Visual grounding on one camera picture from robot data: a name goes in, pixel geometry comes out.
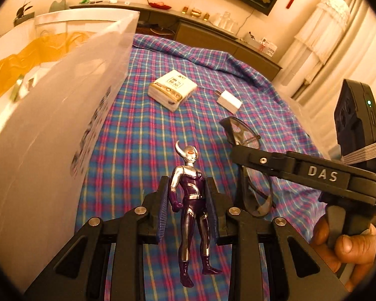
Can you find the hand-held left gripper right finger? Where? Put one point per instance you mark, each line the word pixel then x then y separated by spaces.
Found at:
pixel 213 213

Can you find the golden ornament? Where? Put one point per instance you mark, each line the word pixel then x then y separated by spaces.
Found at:
pixel 196 12

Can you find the plaid blanket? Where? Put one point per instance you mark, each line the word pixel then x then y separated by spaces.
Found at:
pixel 138 138

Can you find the purple silver action figure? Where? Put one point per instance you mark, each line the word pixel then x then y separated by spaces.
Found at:
pixel 191 200

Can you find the black framed glasses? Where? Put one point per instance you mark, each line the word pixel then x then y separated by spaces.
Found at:
pixel 242 131

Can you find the cream curtain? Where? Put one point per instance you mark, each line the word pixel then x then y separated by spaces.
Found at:
pixel 326 37

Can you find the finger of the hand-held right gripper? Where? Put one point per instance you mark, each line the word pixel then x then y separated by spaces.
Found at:
pixel 263 160

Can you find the white tray with clutter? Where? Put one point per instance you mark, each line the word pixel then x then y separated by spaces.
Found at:
pixel 263 45

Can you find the dark plant decoration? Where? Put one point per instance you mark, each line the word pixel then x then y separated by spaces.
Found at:
pixel 23 14

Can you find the group of glass cups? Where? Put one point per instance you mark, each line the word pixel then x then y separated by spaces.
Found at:
pixel 225 22

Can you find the person's right hand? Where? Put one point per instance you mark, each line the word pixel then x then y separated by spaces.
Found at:
pixel 354 247

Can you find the white tissue pack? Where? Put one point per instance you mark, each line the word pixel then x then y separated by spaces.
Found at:
pixel 172 87

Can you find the red plate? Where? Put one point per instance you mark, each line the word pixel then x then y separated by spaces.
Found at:
pixel 159 5

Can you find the white charger adapter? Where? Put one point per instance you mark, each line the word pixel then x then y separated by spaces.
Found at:
pixel 230 102

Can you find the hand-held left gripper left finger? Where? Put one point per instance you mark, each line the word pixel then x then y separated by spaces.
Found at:
pixel 161 213

